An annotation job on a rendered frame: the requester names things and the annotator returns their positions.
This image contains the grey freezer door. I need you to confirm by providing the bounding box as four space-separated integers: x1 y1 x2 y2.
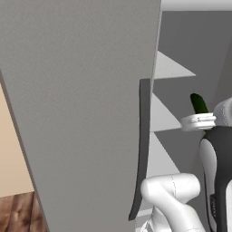
0 0 163 232

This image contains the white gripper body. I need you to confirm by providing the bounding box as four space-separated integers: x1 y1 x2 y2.
180 111 218 132

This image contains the dark grey door handle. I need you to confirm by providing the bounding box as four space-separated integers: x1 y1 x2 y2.
128 78 152 222

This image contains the grey freezer shelf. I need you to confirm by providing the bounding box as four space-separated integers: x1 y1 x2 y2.
150 92 184 133
153 50 197 81
146 131 182 179

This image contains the dark green cucumber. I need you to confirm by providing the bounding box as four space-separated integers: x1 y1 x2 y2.
189 92 210 115

